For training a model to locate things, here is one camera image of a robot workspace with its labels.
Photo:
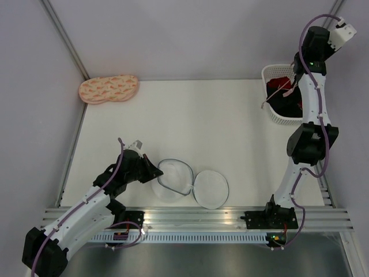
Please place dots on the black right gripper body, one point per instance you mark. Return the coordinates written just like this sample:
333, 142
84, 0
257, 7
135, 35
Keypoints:
327, 51

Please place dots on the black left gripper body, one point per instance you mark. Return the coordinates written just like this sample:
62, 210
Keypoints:
136, 174

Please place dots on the round white mesh laundry bag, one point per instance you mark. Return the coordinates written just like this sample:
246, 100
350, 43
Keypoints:
209, 188

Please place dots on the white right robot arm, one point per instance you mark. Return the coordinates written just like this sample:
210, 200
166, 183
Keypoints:
312, 140

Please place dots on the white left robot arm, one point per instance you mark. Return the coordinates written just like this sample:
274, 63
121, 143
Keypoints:
48, 250

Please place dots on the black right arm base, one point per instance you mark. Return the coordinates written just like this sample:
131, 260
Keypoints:
275, 219

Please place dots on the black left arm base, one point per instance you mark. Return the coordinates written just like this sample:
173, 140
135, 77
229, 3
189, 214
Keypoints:
128, 220

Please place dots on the pink patterned bra case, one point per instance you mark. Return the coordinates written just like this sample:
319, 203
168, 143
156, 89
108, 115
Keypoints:
99, 90

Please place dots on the white plastic basket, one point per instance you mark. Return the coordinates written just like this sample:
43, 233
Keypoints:
276, 71

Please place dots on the black underwear garment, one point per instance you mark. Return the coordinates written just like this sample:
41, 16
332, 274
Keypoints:
288, 106

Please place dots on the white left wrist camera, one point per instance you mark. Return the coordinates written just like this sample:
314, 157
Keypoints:
136, 147

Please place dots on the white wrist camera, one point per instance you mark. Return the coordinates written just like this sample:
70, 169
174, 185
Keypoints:
136, 147
342, 33

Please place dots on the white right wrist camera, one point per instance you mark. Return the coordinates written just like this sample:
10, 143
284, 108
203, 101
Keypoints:
342, 33

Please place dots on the white slotted cable duct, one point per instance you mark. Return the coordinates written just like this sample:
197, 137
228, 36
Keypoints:
183, 238

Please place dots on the aluminium mounting rail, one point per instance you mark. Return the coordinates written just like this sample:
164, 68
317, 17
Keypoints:
228, 219

